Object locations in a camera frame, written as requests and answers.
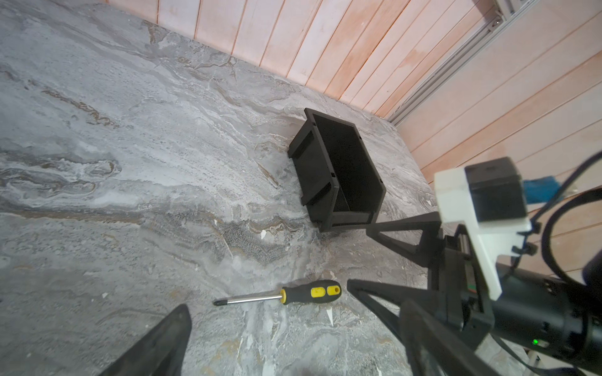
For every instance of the yellow black handled screwdriver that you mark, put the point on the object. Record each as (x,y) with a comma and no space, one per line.
(318,292)

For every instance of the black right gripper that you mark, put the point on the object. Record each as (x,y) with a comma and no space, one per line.
(459,300)

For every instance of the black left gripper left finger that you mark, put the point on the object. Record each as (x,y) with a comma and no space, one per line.
(161,351)

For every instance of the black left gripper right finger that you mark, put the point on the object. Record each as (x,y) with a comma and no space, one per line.
(432,349)

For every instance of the black plastic bin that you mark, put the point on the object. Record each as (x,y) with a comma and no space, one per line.
(341,187)

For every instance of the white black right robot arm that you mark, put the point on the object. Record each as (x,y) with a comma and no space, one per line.
(537,312)

